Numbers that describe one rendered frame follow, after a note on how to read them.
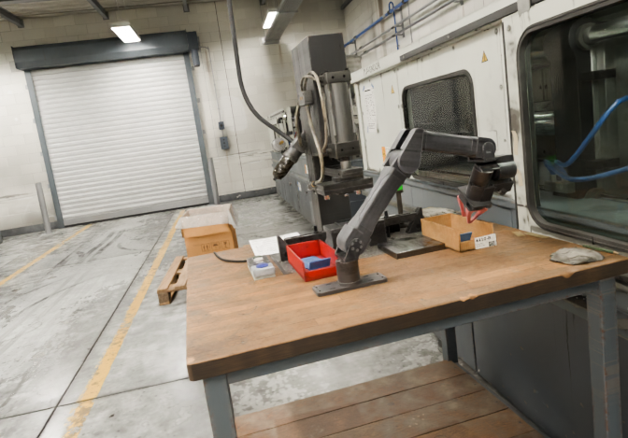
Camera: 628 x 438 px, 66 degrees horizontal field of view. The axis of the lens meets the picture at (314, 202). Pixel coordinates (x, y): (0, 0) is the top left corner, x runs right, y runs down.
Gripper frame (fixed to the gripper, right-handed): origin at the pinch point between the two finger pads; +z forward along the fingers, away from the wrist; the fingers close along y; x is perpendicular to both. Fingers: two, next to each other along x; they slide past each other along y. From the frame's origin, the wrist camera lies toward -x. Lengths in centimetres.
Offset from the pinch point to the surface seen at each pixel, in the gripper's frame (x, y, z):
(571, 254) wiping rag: -12.0, -29.0, -10.0
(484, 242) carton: -2.9, -7.6, 4.2
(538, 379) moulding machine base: -32, -27, 64
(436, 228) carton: 5.9, 5.7, 8.5
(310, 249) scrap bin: 46, 15, 19
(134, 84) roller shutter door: 180, 890, 372
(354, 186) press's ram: 28.5, 25.9, 2.6
